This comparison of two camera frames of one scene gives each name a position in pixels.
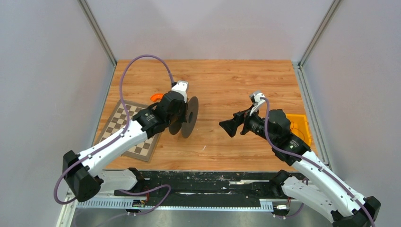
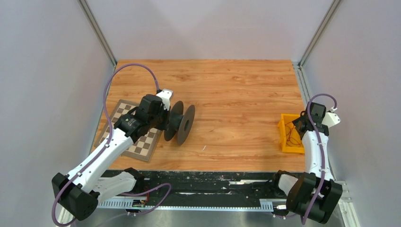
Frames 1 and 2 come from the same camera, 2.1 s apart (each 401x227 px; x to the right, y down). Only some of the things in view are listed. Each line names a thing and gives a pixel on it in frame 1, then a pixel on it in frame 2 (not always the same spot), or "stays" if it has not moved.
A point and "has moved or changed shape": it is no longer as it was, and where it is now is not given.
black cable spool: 187,127 has moved or changed shape
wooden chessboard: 143,150 stays
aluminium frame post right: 318,33 stays
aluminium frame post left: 97,30 stays
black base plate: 207,186 stays
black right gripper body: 249,122 to 295,122
